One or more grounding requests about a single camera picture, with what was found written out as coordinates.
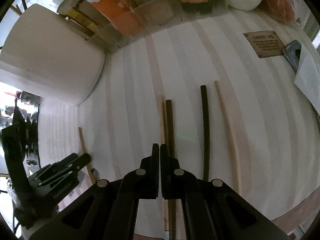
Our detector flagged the cat printed table mat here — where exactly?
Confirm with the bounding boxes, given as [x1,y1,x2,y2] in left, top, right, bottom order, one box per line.
[25,5,320,240]

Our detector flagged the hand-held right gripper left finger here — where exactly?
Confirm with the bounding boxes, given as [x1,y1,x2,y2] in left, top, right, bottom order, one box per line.
[27,143,160,240]

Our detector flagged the clear organiser tray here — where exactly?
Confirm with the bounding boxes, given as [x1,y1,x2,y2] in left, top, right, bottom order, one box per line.
[87,0,230,54]

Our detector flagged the yellow seasoning packets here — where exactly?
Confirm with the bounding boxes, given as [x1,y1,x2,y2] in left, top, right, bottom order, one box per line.
[57,0,99,39]

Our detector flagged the orange and white seasoning packet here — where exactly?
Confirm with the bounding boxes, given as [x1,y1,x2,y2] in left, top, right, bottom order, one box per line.
[87,0,143,37]

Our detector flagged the wooden chopstick with blue band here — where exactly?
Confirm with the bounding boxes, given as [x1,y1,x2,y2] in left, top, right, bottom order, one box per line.
[158,95,169,231]

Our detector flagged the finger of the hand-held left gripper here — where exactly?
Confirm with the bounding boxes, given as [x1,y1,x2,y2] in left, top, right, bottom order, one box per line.
[27,152,91,186]
[32,160,90,205]

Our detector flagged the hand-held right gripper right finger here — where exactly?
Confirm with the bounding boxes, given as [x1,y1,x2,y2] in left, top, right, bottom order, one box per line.
[160,144,293,240]

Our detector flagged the white paper sheet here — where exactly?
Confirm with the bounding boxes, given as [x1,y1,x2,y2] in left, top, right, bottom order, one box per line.
[293,42,320,120]

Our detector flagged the brown rectangular tag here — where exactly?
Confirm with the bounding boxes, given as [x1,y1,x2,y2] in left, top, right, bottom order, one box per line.
[242,31,284,59]

